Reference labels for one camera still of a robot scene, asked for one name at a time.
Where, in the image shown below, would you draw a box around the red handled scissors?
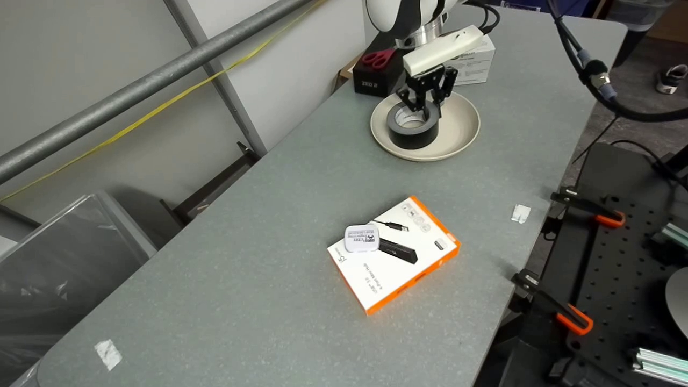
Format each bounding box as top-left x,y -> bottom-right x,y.
360,50 -> 393,68

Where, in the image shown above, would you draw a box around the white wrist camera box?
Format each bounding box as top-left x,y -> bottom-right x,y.
401,25 -> 483,77

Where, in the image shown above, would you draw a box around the aluminium profile bar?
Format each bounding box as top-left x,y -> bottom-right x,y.
632,348 -> 688,387

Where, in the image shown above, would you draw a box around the grey plastic bin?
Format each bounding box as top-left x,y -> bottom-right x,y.
0,193 -> 156,387

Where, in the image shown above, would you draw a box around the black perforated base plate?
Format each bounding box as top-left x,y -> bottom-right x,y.
492,141 -> 688,387

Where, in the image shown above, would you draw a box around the black thick cable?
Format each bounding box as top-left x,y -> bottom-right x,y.
543,0 -> 688,125

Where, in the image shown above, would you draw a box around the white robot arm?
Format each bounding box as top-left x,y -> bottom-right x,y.
365,0 -> 457,111

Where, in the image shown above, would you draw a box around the black rectangular box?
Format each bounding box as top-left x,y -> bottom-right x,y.
352,50 -> 401,97

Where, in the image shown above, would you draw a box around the white cardboard box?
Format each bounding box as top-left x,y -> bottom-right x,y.
449,36 -> 494,87

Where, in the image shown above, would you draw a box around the white tape label near edge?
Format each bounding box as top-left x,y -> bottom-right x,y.
512,205 -> 530,224

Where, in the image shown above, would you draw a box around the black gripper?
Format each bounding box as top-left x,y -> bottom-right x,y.
395,67 -> 457,118

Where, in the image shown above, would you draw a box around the grey metal rail pole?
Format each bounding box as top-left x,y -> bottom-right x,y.
0,0 -> 313,183

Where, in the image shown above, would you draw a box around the yellow cable on wall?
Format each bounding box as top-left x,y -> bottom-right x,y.
0,0 -> 331,205

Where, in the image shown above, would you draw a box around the white tape label far corner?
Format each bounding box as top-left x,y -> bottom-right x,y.
94,340 -> 122,373

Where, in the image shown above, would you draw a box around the orange and white flat box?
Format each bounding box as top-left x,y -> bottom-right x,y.
327,195 -> 463,315

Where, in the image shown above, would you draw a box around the cream round plate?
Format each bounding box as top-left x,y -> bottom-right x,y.
369,92 -> 482,163

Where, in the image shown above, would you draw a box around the black tape roll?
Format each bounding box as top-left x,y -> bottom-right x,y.
384,106 -> 439,148

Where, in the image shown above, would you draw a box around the black orange clamp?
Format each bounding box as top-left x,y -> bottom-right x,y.
512,272 -> 595,338

